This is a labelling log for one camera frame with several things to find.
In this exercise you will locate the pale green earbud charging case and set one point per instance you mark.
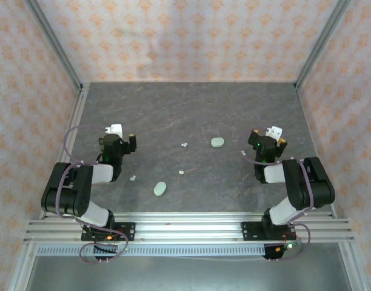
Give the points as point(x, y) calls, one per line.
point(217, 142)
point(159, 189)

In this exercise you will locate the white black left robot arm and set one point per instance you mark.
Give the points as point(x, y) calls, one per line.
point(67, 194)

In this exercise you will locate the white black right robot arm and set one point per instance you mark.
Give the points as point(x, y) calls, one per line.
point(306, 188)

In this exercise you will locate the grey metal sheet panel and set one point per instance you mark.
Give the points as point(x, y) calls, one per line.
point(188, 276)

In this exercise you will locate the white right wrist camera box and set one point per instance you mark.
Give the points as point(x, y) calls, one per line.
point(275, 131)

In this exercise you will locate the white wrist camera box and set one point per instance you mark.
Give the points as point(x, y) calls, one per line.
point(275, 131)
point(115, 128)

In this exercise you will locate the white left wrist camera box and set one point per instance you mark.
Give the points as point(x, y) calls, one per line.
point(115, 128)

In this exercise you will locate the aluminium side rail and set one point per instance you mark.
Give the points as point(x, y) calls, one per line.
point(76, 112)
point(309, 121)

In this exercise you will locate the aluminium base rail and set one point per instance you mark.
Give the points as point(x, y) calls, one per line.
point(188, 227)

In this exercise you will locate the aluminium frame post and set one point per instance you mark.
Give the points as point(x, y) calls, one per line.
point(56, 45)
point(320, 45)

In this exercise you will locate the aluminium frame bar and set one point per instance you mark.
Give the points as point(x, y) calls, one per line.
point(22, 269)
point(351, 269)

